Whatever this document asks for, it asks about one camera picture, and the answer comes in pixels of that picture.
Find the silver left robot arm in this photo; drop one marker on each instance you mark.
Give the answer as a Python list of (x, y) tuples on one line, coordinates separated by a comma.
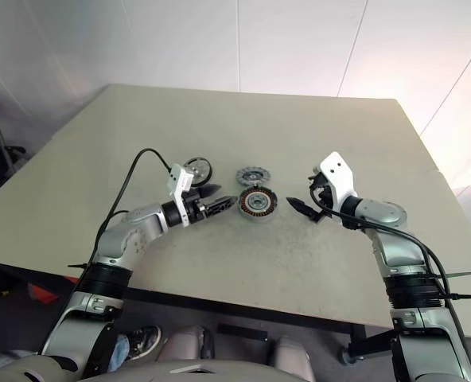
[(116, 238)]

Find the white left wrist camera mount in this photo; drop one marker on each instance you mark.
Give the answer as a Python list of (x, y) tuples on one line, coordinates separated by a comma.
[(178, 179)]

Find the copper wound motor stator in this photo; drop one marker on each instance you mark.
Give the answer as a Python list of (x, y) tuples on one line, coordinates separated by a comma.
[(257, 203)]

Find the black sneaker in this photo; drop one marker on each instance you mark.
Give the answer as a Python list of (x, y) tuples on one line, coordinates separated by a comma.
[(142, 340)]

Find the grey notched motor cover plate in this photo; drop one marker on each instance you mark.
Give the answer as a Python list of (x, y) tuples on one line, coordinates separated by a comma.
[(251, 175)]

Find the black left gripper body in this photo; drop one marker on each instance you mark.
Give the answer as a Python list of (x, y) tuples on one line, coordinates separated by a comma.
[(196, 209)]

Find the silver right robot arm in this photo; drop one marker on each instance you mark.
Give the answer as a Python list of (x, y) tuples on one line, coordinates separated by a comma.
[(382, 213)]

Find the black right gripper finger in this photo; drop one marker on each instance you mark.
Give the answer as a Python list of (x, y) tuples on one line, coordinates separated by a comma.
[(305, 209), (315, 178)]

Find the black table frame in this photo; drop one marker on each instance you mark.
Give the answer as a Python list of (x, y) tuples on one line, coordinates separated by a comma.
[(219, 304)]

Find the grey rounded shape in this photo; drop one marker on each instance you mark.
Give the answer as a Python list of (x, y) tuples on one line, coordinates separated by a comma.
[(185, 344), (293, 356)]

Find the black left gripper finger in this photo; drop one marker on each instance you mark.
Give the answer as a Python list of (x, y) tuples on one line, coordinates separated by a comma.
[(209, 190), (219, 206)]

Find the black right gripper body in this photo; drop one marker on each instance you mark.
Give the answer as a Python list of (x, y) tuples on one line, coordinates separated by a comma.
[(325, 197)]

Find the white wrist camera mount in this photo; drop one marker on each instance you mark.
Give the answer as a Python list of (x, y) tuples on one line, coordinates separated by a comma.
[(178, 179), (339, 179)]

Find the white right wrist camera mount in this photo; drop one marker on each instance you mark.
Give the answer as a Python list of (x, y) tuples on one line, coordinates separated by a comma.
[(339, 179)]

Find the silver rotor with black rim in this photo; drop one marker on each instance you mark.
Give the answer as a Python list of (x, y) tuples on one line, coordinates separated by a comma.
[(199, 169)]

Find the red object under table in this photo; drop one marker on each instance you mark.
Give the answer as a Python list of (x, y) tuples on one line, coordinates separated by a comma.
[(42, 294)]

